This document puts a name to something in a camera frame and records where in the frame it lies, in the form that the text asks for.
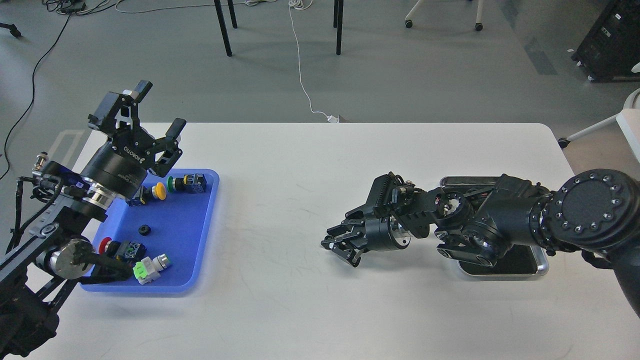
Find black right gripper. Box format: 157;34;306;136
320;210;412;268

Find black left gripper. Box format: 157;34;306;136
80;80;186;199

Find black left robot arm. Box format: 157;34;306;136
0;80;186;357

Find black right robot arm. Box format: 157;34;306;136
320;168;640;313

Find blue plastic tray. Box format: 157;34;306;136
82;168;220;294

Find silver metal tray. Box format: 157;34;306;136
439;176;549;281

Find black table legs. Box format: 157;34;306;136
214;0;345;57

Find white office chair base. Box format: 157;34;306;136
403;0;486;33

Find white chair at right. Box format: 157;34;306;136
558;89;640;166

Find black equipment case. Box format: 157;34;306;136
571;0;640;82

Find yellow push button switch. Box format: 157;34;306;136
125;182;167;207

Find green push button switch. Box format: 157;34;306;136
166;173;207;194

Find red push button switch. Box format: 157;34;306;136
98;237;147;266

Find black floor cable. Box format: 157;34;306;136
0;0;118;182

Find white green switch module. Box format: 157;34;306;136
132;253;173;285

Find white floor cable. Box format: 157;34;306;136
115;0;341;123

